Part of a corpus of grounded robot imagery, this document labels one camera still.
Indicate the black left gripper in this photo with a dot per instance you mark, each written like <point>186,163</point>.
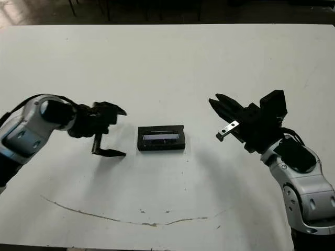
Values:
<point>89,120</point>

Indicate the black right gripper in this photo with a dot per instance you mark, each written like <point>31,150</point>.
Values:
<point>254,130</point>

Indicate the glossy black box lid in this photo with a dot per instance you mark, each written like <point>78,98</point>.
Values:
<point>162,146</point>

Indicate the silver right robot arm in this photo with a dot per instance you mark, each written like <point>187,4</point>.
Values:
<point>308,188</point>

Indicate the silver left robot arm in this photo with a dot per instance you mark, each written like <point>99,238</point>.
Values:
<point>23,133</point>

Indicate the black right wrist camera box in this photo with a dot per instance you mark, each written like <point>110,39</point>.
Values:
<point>273,105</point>

